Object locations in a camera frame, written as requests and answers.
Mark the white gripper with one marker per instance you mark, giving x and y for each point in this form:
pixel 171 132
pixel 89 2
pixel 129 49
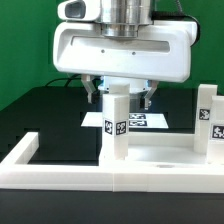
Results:
pixel 161 52

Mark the white desk tabletop panel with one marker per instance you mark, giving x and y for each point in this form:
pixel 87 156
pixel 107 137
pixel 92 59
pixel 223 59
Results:
pixel 163 149

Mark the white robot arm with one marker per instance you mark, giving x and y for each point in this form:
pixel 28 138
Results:
pixel 122 19

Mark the AprilTag marker sheet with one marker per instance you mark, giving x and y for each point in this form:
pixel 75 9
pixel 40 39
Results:
pixel 136 120

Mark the white U-shaped obstacle fence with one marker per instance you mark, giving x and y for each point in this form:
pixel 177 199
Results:
pixel 16 172

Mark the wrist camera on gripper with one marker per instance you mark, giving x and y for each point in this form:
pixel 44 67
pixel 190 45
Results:
pixel 79 10

